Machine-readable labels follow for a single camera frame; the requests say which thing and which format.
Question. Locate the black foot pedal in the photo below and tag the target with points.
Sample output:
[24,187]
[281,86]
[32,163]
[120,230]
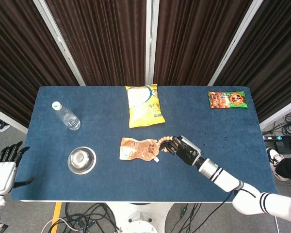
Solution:
[285,146]

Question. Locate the brown curtain panel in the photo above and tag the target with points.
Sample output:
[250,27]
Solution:
[19,60]
[198,41]
[104,41]
[276,60]

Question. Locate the blue table cloth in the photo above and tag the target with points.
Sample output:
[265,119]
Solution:
[111,184]

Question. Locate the green orange snack bag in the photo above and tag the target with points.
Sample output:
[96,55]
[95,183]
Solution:
[226,100]

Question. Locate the black trouser leg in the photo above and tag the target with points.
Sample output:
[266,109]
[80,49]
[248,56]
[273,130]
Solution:
[289,167]

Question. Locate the white partition post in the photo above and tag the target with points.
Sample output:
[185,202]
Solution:
[237,43]
[152,43]
[60,43]

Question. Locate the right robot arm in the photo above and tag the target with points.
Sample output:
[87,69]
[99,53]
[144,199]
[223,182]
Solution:
[225,179]

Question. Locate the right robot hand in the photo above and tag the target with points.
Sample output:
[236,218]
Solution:
[188,151]

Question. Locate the white black sneaker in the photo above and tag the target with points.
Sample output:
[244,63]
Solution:
[272,157]

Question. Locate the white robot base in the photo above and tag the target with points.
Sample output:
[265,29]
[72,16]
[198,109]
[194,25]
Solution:
[140,217]

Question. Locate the stainless steel bowl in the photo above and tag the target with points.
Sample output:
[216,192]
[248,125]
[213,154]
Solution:
[82,160]

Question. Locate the clear plastic water bottle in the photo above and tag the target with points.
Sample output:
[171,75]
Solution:
[69,119]

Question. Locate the yellow snack bag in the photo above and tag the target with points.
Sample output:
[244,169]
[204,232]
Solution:
[144,109]

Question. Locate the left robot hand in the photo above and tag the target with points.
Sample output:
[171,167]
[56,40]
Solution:
[2,174]

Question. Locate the orange spout pouch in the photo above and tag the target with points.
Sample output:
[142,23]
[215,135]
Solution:
[135,150]

